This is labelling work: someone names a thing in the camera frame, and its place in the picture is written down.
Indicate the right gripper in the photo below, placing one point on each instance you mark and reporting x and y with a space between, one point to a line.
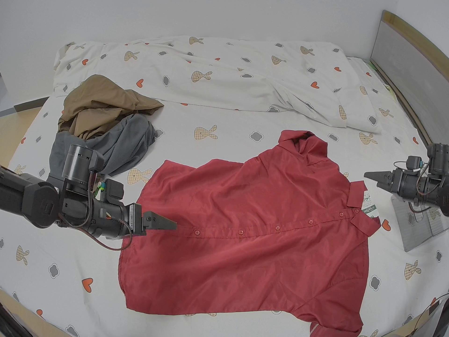
417 188

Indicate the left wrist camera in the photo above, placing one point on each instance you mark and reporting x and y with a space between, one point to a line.
114 190

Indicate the bed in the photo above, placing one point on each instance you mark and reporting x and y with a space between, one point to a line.
228 146

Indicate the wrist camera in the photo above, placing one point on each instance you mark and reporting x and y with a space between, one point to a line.
114 190
414 163

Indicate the grey garment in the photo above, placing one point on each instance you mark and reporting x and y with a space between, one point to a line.
133 142

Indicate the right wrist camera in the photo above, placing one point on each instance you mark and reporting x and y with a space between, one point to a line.
414 163

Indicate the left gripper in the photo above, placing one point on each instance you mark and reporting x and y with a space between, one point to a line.
101 221

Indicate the clear plastic box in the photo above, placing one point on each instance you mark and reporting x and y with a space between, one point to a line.
421 230

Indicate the red shirt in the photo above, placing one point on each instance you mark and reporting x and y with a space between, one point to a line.
245 251

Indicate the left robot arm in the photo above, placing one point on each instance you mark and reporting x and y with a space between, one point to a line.
38 205

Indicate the brown garment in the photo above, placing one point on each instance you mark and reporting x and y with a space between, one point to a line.
98 97

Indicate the white printed quilt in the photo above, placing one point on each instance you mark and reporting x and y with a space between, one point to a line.
228 68

